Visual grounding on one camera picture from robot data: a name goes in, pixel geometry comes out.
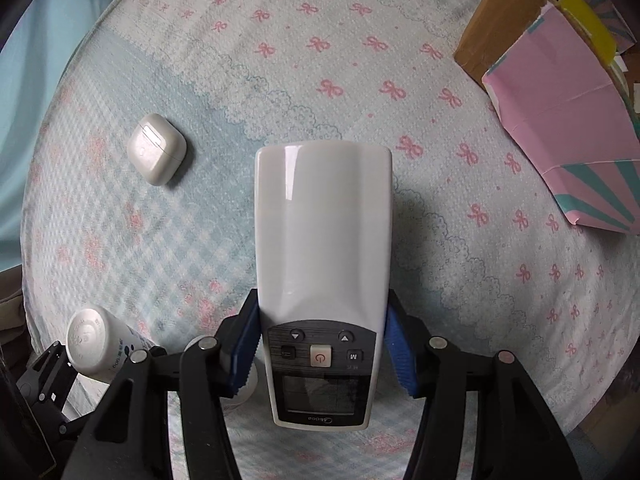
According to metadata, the white pill bottle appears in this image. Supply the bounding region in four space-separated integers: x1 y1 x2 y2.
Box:
65 304 157 384

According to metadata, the white remote control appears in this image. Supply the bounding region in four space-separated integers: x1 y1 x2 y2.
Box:
254 140 393 431

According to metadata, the yellow tape roll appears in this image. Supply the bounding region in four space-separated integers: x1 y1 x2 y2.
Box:
558 0 616 66

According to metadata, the pastel checked bed quilt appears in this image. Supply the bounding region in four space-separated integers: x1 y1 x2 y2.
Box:
19 0 640 480

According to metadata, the white earbuds case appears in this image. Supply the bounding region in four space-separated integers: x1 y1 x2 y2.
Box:
127 113 186 186

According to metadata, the open cardboard box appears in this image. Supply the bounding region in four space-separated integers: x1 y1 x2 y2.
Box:
454 0 639 234

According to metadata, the light blue curtain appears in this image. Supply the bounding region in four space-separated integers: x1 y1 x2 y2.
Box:
1 0 113 270

